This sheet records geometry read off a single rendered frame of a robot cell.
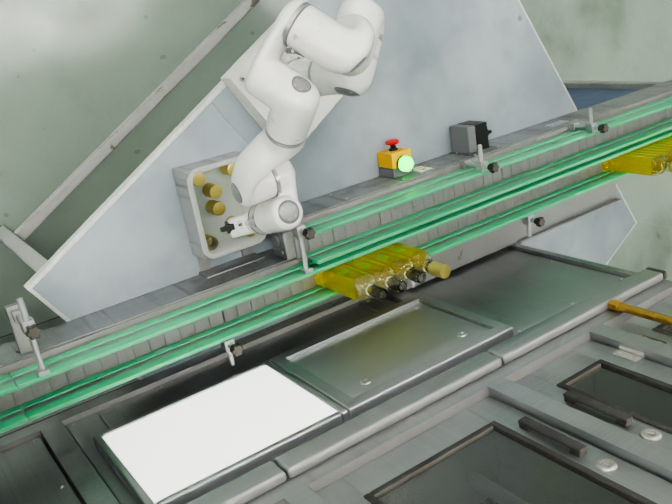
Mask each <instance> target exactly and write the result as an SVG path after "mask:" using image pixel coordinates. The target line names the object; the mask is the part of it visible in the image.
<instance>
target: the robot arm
mask: <svg viewBox="0 0 672 504"><path fill-rule="evenodd" d="M384 19H385V18H384V12H383V10H382V8H381V7H380V6H379V5H378V4H377V3H376V2H374V1H372V0H344V1H343V2H342V3H341V5H340V7H339V10H338V14H337V17H336V20H334V19H333V18H331V17H329V16H328V15H326V14H325V13H323V12H322V11H320V10H319V9H317V8H316V7H314V6H313V5H312V4H310V3H308V2H307V1H305V0H291V1H290V2H288V3H287V4H286V5H285V6H284V7H283V8H282V10H281V11H280V12H279V15H278V17H277V19H276V20H275V22H274V24H273V26H272V27H271V29H270V31H269V33H268V34H267V36H266V38H265V40H264V41H263V43H262V45H261V46H260V48H259V50H258V52H257V54H256V55H255V58H254V60H253V62H252V64H251V66H250V68H249V70H248V73H247V76H246V80H245V88H246V91H247V92H248V93H249V94H250V95H252V96H253V97H254V98H256V99H257V100H259V101H260V102H262V103H263V104H265V105H266V106H268V107H269V108H270V110H269V113H268V117H267V121H266V124H265V127H264V129H263V130H262V131H261V132H260V133H259V134H258V135H257V136H256V137H255V138H254V139H253V140H252V141H251V142H250V143H249V145H248V146H247V147H246V148H245V149H244V150H243V151H242V152H241V153H240V155H239V156H238V158H237V160H236V162H235V164H234V168H233V172H232V176H231V190H232V194H233V196H234V198H235V199H236V201H237V202H238V203H239V204H241V205H243V206H252V207H251V208H250V210H249V211H247V212H244V213H241V214H239V215H236V216H234V217H232V218H229V219H228V220H227V221H225V222H224V223H225V225H224V227H220V231H221V232H225V231H227V233H228V234H231V236H232V238H237V237H241V236H245V235H249V234H253V233H258V234H261V235H266V234H271V233H276V232H281V231H286V230H290V229H293V228H295V227H296V226H297V225H298V224H299V223H300V222H301V219H302V216H303V211H302V207H301V204H300V203H299V201H298V195H297V188H296V179H295V170H294V168H293V166H292V164H291V162H290V161H289V159H291V158H292V157H294V156H295V155H296V154H297V153H298V152H299V151H300V150H301V149H302V148H303V146H304V144H305V141H306V138H307V135H308V132H309V130H310V127H311V124H312V122H313V119H314V116H315V114H316V111H317V108H318V106H319V102H320V96H327V95H337V94H339V95H346V96H351V97H353V96H361V95H363V94H365V93H366V92H367V91H368V89H369V87H370V85H371V83H372V80H373V77H374V73H375V69H376V65H377V61H378V56H379V52H380V49H381V45H382V41H383V37H384ZM288 46H289V47H291V48H292V49H294V50H295V51H297V52H298V53H300V54H301V55H303V56H304V57H305V58H303V57H302V56H300V55H297V54H289V53H288V54H287V53H286V52H285V50H286V48H287V47H288Z"/></svg>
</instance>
